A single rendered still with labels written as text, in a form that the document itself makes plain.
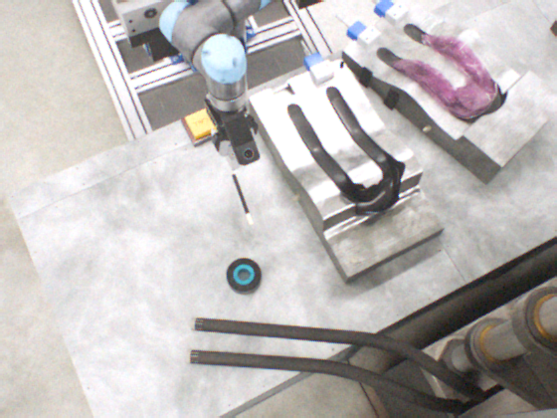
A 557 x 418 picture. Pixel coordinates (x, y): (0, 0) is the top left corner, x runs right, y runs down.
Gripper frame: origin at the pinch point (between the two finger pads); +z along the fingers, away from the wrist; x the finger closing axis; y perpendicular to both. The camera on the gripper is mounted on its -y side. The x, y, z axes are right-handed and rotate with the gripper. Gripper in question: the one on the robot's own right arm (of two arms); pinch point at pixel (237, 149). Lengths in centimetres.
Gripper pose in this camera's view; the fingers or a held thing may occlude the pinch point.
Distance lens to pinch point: 140.6
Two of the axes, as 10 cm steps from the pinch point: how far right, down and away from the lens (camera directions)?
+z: -0.2, 3.5, 9.3
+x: -8.9, 4.2, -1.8
